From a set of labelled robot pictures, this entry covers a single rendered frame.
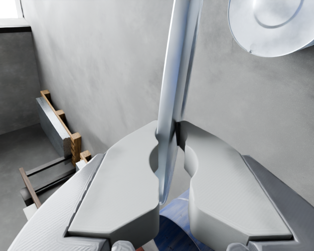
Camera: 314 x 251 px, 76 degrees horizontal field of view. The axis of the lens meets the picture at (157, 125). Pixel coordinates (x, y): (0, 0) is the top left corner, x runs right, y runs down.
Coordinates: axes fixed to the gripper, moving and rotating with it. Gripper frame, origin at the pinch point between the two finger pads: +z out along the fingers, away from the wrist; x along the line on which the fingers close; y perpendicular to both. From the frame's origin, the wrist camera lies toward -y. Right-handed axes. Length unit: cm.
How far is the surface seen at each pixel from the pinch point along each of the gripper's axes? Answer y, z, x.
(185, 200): 81, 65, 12
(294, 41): 0, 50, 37
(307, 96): 22, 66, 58
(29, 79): 90, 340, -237
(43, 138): 212, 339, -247
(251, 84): 22, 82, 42
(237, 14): -7, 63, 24
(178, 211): 80, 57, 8
